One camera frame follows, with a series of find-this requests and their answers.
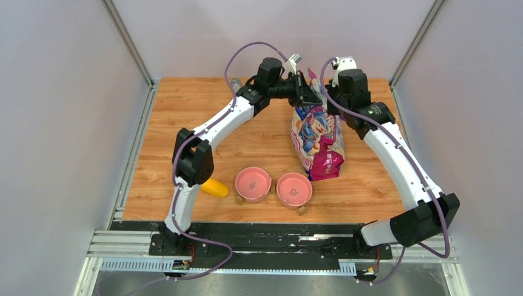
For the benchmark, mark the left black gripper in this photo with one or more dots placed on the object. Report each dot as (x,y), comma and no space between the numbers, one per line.
(301,94)

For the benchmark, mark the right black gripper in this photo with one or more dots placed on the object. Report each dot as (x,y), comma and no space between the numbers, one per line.
(331,108)

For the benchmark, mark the pink blue pet food bag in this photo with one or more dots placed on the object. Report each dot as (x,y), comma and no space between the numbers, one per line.
(317,136)

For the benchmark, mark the yellow plastic scoop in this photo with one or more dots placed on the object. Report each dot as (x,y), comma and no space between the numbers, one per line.
(214,188)

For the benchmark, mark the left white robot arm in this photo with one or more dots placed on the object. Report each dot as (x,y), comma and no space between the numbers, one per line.
(193,153)

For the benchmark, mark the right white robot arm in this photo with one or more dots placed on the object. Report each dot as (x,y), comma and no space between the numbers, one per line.
(428,210)

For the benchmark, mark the right pink pet bowl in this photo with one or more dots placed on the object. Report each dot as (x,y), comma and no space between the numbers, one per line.
(294,191)

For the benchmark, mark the pink pet bowl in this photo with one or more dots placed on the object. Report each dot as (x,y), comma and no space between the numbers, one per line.
(253,184)
(294,191)

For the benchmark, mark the left pink pet bowl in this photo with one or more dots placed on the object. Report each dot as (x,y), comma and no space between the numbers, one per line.
(253,184)

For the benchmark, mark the grey metal cylinder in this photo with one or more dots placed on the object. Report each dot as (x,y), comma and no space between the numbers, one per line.
(236,84)

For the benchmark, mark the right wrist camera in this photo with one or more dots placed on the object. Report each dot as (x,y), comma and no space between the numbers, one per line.
(340,64)

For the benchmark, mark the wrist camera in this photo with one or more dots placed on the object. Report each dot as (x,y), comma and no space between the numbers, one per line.
(290,65)
(340,64)

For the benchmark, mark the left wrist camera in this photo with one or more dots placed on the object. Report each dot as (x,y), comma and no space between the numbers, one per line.
(290,65)

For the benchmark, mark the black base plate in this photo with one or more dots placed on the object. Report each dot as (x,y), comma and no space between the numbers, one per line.
(260,245)

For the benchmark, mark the aluminium rail frame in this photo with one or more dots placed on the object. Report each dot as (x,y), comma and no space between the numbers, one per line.
(129,251)

